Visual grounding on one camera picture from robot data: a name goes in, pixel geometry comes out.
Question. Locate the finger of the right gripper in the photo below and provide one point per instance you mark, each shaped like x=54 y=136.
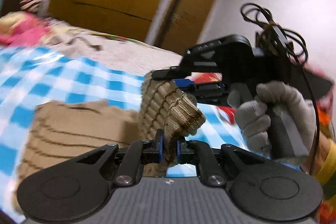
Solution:
x=211 y=93
x=172 y=73

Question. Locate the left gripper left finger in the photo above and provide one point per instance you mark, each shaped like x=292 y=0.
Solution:
x=134 y=157

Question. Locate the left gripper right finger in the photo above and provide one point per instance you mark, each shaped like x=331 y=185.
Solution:
x=201 y=155

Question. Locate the tan striped ribbed sweater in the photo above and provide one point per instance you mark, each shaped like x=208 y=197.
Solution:
x=62 y=131

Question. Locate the grey gloved right hand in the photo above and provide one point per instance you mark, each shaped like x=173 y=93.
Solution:
x=278 y=123

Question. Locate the red gift bag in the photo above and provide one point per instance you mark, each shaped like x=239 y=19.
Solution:
x=227 y=112

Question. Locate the white floral bed sheet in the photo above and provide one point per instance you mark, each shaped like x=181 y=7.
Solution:
x=115 y=52

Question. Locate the blue white checkered plastic sheet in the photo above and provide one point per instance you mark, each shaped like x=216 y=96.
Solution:
x=33 y=76

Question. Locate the red white striped cloth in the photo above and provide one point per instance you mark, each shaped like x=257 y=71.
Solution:
x=31 y=6

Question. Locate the pink floral blanket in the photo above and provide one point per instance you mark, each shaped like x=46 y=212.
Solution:
x=23 y=29

